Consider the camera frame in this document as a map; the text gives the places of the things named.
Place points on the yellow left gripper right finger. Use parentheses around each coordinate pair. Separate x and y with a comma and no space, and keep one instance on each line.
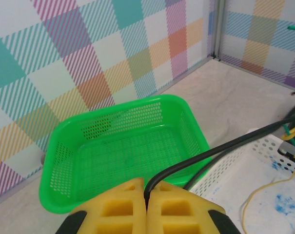
(181,209)

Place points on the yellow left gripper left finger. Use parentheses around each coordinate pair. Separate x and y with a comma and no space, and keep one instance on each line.
(113,209)

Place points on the white perforated plastic basket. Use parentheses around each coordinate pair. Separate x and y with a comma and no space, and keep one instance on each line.
(235,195)

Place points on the green plastic basket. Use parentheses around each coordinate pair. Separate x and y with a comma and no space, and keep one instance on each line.
(113,151)

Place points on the aluminium frame post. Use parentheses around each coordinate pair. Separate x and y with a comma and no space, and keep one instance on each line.
(218,29)

